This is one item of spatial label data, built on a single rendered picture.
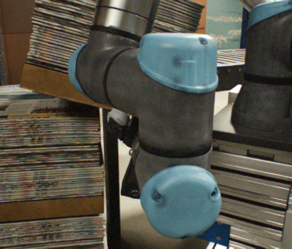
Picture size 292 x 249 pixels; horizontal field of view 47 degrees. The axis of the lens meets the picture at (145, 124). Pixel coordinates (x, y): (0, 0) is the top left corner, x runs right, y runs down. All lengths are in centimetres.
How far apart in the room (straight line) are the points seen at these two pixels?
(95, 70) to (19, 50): 403
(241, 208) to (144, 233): 105
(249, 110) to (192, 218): 38
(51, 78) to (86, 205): 30
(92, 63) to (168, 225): 20
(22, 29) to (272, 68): 393
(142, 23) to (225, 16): 542
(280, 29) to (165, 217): 42
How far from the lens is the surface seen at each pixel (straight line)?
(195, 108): 31
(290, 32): 63
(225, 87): 164
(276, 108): 66
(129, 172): 51
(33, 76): 62
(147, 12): 42
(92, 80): 40
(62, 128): 70
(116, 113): 59
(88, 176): 74
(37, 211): 78
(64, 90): 62
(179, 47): 30
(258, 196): 73
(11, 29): 440
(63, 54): 61
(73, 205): 77
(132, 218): 186
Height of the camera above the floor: 103
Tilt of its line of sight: 18 degrees down
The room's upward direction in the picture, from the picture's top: straight up
